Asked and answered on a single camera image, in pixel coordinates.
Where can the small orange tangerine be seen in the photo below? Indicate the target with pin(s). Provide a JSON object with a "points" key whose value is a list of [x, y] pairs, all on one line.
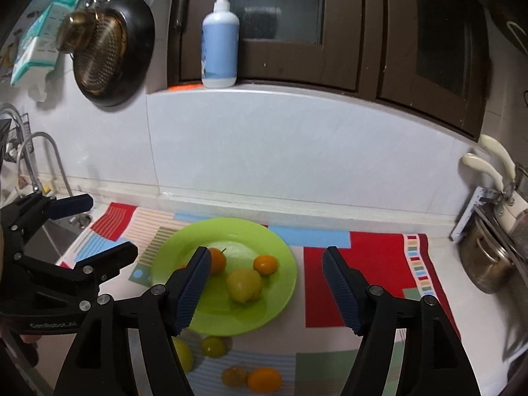
{"points": [[265, 265]]}

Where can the bright orange tangerine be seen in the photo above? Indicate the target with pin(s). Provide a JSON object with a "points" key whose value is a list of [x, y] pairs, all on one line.
{"points": [[264, 380]]}

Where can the small green-yellow citrus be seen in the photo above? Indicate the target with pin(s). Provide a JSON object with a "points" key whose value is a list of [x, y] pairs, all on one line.
{"points": [[213, 346]]}

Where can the yellow lemon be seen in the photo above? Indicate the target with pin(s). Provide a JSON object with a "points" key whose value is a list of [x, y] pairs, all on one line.
{"points": [[244, 285]]}

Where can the teal white tissue packet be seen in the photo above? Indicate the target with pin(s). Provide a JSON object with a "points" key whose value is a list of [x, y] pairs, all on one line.
{"points": [[39, 41]]}

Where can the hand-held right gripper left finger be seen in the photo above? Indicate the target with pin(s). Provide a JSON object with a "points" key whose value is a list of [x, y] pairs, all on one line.
{"points": [[190, 297]]}

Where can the steel cooking pot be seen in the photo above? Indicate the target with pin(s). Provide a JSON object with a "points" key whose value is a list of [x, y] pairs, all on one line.
{"points": [[484, 260]]}

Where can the steel sink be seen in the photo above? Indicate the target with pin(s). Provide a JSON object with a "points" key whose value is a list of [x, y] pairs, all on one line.
{"points": [[49, 235]]}

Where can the orange flat strip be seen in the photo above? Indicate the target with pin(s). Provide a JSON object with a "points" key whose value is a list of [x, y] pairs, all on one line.
{"points": [[185, 87]]}

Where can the brass ladle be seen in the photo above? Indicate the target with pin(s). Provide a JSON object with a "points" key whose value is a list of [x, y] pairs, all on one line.
{"points": [[78, 29]]}

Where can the dark hanging pan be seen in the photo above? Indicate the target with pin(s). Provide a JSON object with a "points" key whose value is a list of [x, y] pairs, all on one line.
{"points": [[509, 8]]}

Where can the white knife rack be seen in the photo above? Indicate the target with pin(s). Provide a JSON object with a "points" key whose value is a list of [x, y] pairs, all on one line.
{"points": [[470, 210]]}

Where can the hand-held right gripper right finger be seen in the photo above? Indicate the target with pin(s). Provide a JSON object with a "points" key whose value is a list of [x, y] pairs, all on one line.
{"points": [[343, 295]]}

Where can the dark wooden window sash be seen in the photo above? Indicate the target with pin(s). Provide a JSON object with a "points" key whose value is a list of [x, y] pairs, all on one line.
{"points": [[433, 90], [288, 62]]}

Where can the orange tangerine with stem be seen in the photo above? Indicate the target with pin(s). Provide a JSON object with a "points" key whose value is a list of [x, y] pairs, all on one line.
{"points": [[218, 262]]}

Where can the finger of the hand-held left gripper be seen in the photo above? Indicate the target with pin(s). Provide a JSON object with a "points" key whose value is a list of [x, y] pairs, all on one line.
{"points": [[72, 206], [113, 255]]}

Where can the colourful patchwork placemat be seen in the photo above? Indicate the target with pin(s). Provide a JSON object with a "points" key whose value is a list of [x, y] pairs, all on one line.
{"points": [[371, 255]]}

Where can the green plate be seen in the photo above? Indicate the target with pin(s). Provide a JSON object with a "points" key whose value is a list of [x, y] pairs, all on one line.
{"points": [[247, 237]]}

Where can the yellow-green lemon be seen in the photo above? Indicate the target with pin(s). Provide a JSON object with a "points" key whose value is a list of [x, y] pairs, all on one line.
{"points": [[184, 354]]}

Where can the steel curved faucet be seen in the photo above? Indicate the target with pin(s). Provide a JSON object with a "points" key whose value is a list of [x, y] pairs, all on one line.
{"points": [[39, 137]]}

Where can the brass perforated strainer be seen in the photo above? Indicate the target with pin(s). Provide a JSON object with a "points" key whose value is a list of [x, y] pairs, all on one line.
{"points": [[105, 60]]}

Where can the brownish orange tangerine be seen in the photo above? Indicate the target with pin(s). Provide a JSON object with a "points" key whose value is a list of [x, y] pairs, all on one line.
{"points": [[234, 376]]}

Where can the black frying pan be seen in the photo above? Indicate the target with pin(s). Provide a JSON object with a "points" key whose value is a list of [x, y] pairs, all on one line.
{"points": [[138, 49]]}

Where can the white blue pump bottle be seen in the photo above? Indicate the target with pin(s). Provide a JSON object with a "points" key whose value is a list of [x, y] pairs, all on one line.
{"points": [[220, 41]]}

